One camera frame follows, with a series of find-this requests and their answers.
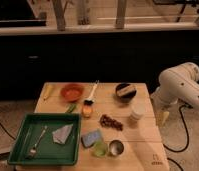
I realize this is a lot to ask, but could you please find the blue sponge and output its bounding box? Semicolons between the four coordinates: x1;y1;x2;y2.
81;129;102;148

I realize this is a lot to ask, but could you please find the green pepper toy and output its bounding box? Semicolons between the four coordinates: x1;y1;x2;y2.
65;103;77;113

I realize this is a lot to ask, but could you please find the red bowl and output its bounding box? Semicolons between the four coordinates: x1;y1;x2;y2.
60;83;84;102

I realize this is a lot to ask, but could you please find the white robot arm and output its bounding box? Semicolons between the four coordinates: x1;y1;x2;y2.
150;62;199;126

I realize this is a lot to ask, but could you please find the yellow banana toy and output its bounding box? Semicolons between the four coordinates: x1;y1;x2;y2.
43;84;54;101

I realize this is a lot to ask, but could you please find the grey folded cloth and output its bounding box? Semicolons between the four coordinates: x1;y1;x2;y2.
52;124;73;144

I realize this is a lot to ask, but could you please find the black cable on floor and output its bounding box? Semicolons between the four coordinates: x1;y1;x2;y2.
163;103;194;154

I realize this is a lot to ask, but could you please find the green plastic tray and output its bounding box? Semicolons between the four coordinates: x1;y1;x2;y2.
8;114;81;166

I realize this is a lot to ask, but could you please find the small metal cup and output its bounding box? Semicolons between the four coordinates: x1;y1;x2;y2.
109;140;124;156

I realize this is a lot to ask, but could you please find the orange toy carrot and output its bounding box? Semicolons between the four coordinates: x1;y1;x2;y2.
82;105;93;118

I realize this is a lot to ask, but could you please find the green plastic cup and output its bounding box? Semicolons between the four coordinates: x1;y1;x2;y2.
92;141;108;157

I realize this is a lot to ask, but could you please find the dark red grapes bunch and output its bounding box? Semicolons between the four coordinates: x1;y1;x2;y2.
100;114;123;131

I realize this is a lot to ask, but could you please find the black bowl with sponge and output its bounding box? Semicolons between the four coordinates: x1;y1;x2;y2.
115;83;137;101

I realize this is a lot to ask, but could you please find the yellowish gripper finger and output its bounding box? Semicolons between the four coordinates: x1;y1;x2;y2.
157;111;170;127

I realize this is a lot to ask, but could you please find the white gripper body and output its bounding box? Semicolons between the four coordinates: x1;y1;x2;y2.
150;87;178;118

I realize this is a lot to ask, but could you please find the metal fork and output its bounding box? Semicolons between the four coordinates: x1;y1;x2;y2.
26;126;48;159

